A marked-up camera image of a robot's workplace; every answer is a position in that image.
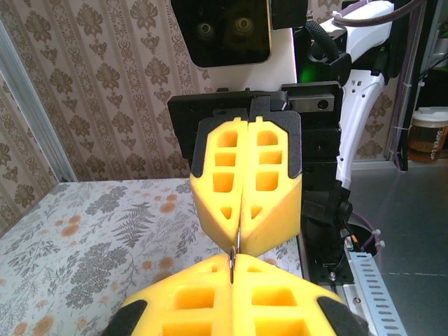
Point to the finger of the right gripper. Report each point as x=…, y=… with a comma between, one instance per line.
x=210, y=203
x=280, y=210

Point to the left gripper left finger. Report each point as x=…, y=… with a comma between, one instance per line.
x=182, y=315

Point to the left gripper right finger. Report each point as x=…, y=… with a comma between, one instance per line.
x=280, y=315

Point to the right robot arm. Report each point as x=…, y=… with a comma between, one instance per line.
x=367, y=42

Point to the plastic drink cup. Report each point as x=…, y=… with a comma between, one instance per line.
x=428, y=140

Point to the grey metal sheet panel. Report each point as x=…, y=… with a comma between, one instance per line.
x=413, y=245

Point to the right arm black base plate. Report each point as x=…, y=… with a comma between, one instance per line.
x=336, y=274

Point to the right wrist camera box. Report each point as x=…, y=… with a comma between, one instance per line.
x=227, y=35

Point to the right aluminium corner post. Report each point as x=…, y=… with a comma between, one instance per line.
x=31, y=105

